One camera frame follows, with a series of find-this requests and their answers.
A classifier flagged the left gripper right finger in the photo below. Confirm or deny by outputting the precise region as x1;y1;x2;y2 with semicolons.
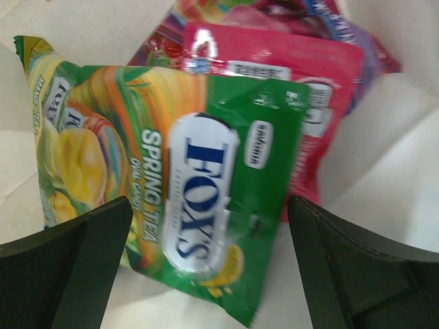
287;196;438;328

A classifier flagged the green Fox's candy bag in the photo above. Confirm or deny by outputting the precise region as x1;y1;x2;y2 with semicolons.
14;36;311;327

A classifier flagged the blue checkered paper bag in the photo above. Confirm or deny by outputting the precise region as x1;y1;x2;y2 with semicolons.
0;0;439;329

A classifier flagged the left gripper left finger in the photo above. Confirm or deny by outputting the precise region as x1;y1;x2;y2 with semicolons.
1;197;133;329

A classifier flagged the purple Fox's berries bag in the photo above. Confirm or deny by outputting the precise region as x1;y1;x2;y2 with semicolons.
129;1;402;110

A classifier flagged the pink Big Foot candy bag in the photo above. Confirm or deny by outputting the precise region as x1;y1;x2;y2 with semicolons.
183;22;364;223

